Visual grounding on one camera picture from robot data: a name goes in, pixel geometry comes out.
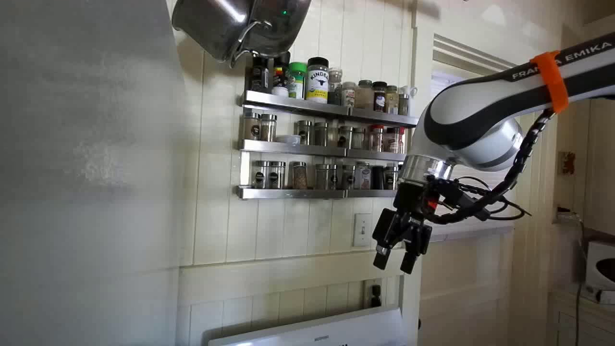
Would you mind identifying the large white label spice jar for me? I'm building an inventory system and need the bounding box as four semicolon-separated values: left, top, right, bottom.
306;56;333;104

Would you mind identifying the wall outlet with black plug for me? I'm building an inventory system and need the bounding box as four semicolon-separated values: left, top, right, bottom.
363;279;385;309

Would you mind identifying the black lid labelled spice jar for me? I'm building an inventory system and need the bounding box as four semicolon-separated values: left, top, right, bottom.
371;79;390;113

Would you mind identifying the small red cap bottle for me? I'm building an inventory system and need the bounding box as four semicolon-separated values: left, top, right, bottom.
271;65;290;100

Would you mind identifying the white refrigerator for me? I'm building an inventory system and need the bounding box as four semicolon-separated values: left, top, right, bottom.
0;0;189;346

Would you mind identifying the white gas stove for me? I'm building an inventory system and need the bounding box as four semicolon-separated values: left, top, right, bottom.
202;304;408;346

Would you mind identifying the green lid spice jar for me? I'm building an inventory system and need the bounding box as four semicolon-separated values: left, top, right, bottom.
287;62;308;102

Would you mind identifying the small brown wall fixture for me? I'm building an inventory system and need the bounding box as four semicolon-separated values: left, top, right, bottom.
558;150;577;177

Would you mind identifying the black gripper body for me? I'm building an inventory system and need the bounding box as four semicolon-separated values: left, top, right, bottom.
390;181;438;227

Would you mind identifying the white appliance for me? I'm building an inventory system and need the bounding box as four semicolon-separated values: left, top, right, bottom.
584;240;615;294

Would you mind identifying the white wall switch plate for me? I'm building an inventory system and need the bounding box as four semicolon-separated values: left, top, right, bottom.
352;211;375;250

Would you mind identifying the dark glass spice jar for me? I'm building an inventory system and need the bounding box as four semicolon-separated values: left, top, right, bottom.
248;54;273;92

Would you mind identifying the stainless steel pot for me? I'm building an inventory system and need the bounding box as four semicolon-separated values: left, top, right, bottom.
169;0;313;67

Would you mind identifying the red spice jar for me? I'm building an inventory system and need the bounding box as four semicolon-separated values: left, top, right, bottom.
369;123;387;154

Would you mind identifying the white door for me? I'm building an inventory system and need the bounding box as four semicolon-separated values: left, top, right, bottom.
419;63;521;346

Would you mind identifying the stainless steel spice shelf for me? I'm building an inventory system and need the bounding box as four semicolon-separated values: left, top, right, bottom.
240;88;419;129
235;185;404;202
239;138;410;163

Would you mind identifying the orange cable strap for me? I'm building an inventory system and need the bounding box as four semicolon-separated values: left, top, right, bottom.
531;50;571;115

